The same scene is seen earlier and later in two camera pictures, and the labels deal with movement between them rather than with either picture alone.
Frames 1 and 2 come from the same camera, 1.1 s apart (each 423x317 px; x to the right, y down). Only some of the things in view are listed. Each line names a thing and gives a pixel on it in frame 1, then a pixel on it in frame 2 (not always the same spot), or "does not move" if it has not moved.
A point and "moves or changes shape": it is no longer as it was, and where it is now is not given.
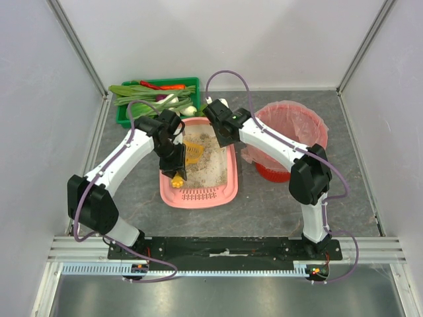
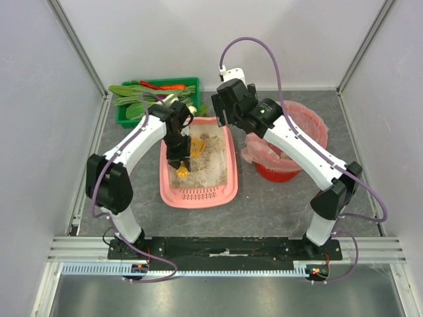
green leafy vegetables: [147, 102] does not move
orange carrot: [172, 86] does not move
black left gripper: [173, 164] → [178, 156]
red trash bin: [273, 175] does not move
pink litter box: [212, 178] does not move
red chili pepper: [146, 83] does not move
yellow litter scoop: [193, 154] moves or changes shape
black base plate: [223, 253] does not move
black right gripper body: [223, 135] → [218, 110]
